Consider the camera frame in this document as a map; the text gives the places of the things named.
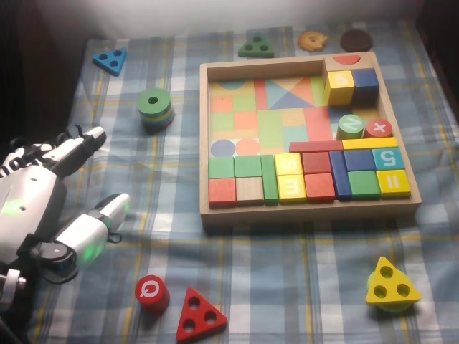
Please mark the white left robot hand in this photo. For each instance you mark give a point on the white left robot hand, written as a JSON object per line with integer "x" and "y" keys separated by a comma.
{"x": 28, "y": 208}

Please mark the red cylinder block with Q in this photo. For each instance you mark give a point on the red cylinder block with Q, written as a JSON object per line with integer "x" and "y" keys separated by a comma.
{"x": 152, "y": 304}

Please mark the blue triangle block three holes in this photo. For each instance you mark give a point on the blue triangle block three holes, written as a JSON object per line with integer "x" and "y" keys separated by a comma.
{"x": 110, "y": 58}

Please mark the red triangle block three holes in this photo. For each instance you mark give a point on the red triangle block three holes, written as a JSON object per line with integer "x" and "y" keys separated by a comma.
{"x": 199, "y": 315}

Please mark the green triangle block three holes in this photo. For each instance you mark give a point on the green triangle block three holes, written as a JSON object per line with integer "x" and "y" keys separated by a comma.
{"x": 256, "y": 46}

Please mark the yellow triangle block three holes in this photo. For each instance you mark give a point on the yellow triangle block three holes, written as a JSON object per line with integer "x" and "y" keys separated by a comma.
{"x": 390, "y": 284}

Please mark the blue plaid cloth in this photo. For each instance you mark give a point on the blue plaid cloth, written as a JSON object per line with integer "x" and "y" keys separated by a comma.
{"x": 251, "y": 268}

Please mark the wooden tray with printed shapes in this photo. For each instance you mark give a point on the wooden tray with printed shapes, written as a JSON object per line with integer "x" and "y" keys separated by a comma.
{"x": 287, "y": 218}

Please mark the tan toy cookie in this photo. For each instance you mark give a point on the tan toy cookie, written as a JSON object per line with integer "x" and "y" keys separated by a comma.
{"x": 305, "y": 41}

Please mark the dark brown toy cookie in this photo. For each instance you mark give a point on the dark brown toy cookie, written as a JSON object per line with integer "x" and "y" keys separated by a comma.
{"x": 355, "y": 40}

